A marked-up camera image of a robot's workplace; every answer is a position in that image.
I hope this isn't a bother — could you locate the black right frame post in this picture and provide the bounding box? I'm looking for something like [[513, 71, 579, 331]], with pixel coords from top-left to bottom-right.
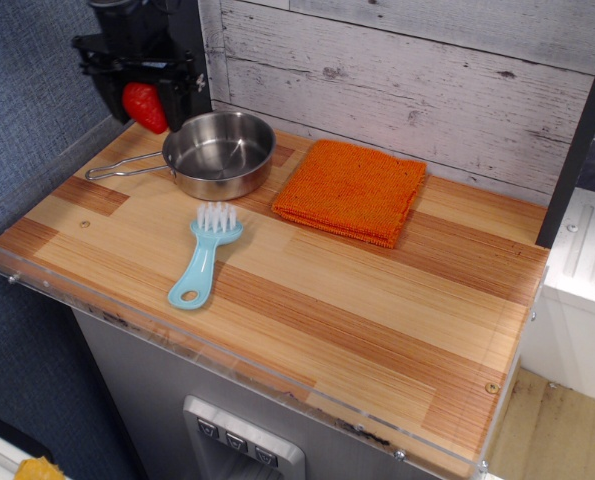
[[535, 77, 595, 249]]

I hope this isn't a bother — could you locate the silver dispenser button panel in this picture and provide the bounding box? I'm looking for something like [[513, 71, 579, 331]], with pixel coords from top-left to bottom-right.
[[183, 395, 306, 479]]

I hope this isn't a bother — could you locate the black left frame post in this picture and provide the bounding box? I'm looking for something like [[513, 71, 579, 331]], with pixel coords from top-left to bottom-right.
[[156, 0, 212, 126]]

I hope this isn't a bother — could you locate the red toy strawberry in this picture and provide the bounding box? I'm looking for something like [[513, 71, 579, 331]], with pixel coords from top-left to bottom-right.
[[122, 82, 168, 134]]

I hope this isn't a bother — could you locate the orange folded cloth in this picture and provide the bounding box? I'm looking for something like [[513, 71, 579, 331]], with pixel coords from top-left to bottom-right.
[[272, 140, 426, 249]]

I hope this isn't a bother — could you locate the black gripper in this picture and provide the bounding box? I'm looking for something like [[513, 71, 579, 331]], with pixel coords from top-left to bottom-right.
[[72, 1, 192, 132]]

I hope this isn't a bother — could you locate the stainless steel pot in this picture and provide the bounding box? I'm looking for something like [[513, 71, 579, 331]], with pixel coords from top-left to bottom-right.
[[85, 111, 277, 202]]

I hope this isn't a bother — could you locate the black frame post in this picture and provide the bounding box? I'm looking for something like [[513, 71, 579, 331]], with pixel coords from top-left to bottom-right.
[[156, 0, 212, 126], [535, 77, 595, 249]]

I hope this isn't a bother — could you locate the grey toy fridge cabinet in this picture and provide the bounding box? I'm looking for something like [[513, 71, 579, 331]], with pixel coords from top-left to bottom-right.
[[75, 312, 432, 479]]

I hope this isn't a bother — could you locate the white ridged side unit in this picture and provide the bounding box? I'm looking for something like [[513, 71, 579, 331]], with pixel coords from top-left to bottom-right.
[[520, 188, 595, 399]]

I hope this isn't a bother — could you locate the yellow black object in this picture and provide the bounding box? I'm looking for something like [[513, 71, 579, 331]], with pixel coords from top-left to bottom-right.
[[0, 420, 67, 480]]

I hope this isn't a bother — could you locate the light blue scrub brush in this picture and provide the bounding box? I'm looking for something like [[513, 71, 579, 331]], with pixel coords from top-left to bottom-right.
[[168, 202, 244, 310]]

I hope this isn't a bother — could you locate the clear acrylic guard rail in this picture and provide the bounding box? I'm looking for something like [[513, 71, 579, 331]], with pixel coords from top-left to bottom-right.
[[0, 132, 548, 479]]

